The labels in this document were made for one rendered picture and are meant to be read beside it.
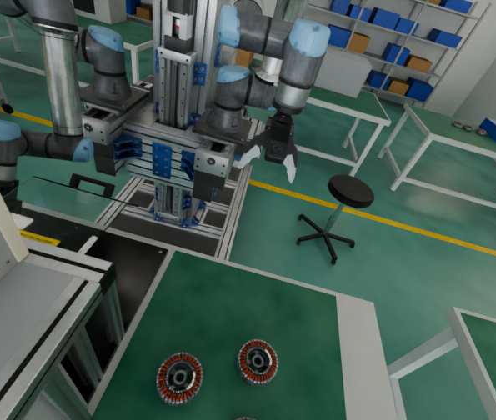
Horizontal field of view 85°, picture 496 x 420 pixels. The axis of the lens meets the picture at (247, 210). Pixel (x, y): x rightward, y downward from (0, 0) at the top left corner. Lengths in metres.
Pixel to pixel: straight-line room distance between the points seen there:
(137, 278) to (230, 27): 0.73
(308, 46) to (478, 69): 7.47
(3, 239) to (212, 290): 0.60
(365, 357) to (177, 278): 0.65
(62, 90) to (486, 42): 7.61
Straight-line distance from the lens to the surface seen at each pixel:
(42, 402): 0.59
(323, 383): 0.93
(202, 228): 1.83
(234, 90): 1.12
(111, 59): 1.28
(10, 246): 0.57
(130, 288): 0.93
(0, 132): 0.93
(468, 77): 7.97
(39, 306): 0.54
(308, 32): 0.61
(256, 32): 0.70
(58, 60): 0.92
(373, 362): 1.04
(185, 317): 0.90
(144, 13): 7.24
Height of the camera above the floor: 1.56
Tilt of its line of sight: 41 degrees down
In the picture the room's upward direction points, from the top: 17 degrees clockwise
